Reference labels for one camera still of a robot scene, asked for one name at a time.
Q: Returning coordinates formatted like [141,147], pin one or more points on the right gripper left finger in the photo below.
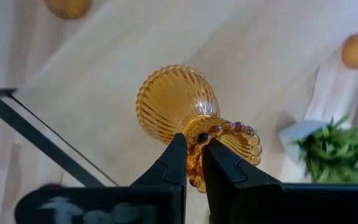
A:
[174,161]

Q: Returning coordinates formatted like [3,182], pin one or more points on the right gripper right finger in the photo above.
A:
[222,168]

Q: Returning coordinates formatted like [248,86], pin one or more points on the green plant in white pot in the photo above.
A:
[340,155]

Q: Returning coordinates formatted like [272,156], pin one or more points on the wooden shelf with black legs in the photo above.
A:
[26,130]

